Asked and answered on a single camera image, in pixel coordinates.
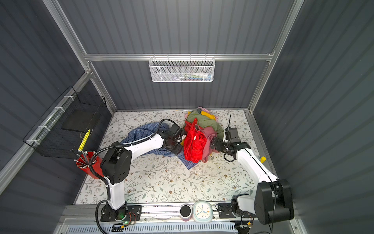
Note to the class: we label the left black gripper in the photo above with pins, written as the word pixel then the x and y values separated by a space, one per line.
pixel 179 149

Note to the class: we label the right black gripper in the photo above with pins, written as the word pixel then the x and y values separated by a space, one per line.
pixel 218 146

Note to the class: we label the dusty pink cloth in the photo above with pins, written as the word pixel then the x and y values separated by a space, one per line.
pixel 210 134

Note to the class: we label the red cloth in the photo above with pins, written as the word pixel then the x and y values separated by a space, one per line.
pixel 194 142

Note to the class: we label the blue checkered cloth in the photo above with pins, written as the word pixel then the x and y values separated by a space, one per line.
pixel 145 131

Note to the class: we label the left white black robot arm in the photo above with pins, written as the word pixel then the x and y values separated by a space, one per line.
pixel 117 162

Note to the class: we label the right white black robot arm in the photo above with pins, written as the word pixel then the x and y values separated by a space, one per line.
pixel 273 200

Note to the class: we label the olive green cloth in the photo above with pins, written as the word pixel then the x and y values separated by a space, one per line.
pixel 203 121

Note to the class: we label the yellow cloth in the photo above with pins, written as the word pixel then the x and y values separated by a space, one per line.
pixel 210 117

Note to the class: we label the floral table mat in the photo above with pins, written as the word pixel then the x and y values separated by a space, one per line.
pixel 157 178

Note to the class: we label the yellow marker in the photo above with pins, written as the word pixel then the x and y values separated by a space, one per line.
pixel 263 160

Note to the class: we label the white mint alarm clock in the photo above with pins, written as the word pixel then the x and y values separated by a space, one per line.
pixel 202 212

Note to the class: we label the black round speaker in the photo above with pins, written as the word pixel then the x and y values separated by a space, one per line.
pixel 185 212

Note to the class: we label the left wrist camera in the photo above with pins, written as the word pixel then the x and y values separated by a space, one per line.
pixel 176 130

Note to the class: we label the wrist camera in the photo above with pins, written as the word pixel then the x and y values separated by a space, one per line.
pixel 231 134
pixel 176 130

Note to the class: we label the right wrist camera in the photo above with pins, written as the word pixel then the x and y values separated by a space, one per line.
pixel 231 134

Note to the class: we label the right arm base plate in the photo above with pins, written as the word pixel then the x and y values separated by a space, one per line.
pixel 225 211

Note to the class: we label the white wire mesh basket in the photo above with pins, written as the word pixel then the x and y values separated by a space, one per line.
pixel 182 69

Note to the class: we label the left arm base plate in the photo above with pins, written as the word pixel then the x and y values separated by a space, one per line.
pixel 131 213

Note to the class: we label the white vented cable tray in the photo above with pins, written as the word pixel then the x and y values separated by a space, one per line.
pixel 175 228

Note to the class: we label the black wire basket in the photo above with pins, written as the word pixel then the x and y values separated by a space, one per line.
pixel 61 133

